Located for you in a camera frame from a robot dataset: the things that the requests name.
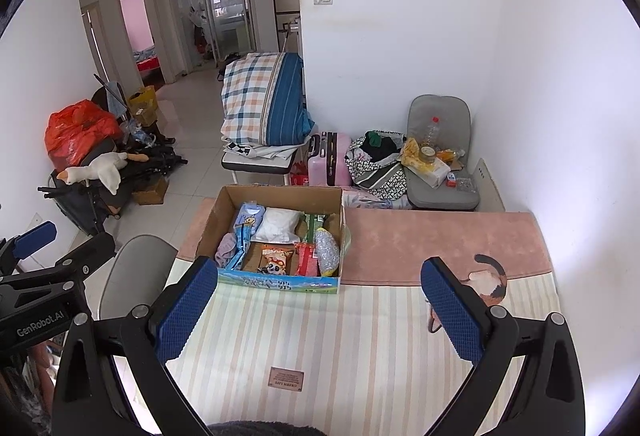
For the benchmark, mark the black stroller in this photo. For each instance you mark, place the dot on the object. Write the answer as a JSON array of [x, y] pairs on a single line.
[[80, 206]]

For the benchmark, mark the white board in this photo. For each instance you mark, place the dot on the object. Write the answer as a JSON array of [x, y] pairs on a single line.
[[487, 188]]

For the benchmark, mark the plaid and blue bedding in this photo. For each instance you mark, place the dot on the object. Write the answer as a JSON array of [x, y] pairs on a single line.
[[265, 101]]

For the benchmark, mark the light blue tissue pack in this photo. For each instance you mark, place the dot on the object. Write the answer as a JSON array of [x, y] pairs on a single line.
[[249, 216]]

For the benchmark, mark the red snack packet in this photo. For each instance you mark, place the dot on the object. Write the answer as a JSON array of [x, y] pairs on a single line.
[[306, 260]]

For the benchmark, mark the patterned black white bag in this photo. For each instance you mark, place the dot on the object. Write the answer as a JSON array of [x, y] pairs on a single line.
[[377, 171]]

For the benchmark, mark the small cardboard box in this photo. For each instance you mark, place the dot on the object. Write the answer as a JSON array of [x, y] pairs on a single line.
[[150, 192]]

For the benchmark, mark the white stool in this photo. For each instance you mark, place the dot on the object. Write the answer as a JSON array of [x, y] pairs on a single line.
[[260, 163]]

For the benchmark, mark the red plastic bag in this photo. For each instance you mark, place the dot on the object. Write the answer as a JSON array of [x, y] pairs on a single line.
[[80, 131]]

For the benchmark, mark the white tissue package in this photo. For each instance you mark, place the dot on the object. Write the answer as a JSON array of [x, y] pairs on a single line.
[[432, 172]]

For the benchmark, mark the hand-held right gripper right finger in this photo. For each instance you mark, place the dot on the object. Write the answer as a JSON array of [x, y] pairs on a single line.
[[450, 311]]

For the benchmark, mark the silver foil packet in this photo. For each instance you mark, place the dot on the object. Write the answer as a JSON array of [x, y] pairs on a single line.
[[327, 253]]

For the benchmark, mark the grey cushioned chair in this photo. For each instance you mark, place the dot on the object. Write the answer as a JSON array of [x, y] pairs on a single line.
[[445, 108]]

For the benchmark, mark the glass sliding door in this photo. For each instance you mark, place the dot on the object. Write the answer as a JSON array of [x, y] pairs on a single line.
[[225, 16]]

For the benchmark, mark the green snack packet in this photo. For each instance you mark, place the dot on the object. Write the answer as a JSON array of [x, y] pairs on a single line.
[[315, 226]]

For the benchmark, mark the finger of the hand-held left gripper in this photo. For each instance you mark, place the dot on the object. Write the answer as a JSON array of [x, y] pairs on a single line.
[[32, 236], [90, 253]]

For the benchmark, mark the red box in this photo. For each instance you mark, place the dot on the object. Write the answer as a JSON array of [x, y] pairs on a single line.
[[299, 176]]

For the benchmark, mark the white goose plush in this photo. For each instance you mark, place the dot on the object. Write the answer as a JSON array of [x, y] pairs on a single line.
[[102, 171]]

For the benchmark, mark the orange snack packet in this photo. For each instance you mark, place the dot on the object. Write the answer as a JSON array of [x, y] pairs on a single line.
[[275, 260]]

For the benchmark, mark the yellow plastic bag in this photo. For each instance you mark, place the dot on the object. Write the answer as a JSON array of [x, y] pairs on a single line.
[[411, 153]]

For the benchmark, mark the brown mat label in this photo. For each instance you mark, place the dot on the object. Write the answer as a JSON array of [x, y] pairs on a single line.
[[287, 377]]

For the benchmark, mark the clear plastic bottle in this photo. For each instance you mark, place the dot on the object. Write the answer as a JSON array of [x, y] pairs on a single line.
[[431, 138]]

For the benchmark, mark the purple cloth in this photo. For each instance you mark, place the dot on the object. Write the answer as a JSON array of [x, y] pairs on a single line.
[[225, 251]]

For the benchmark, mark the blue strip packet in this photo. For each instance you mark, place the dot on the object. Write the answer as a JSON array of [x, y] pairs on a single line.
[[241, 243]]

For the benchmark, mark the grey shell chair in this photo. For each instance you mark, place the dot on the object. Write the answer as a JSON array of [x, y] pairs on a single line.
[[135, 276]]

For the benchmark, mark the striped mat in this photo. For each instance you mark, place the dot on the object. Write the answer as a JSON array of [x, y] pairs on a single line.
[[325, 331]]

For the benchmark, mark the pink suitcase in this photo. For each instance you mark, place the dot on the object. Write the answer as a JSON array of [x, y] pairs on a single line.
[[332, 161]]

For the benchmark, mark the white pillow packet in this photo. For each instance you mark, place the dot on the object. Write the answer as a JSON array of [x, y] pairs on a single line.
[[277, 225]]

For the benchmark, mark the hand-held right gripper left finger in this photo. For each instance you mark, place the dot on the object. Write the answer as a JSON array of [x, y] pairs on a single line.
[[184, 311]]

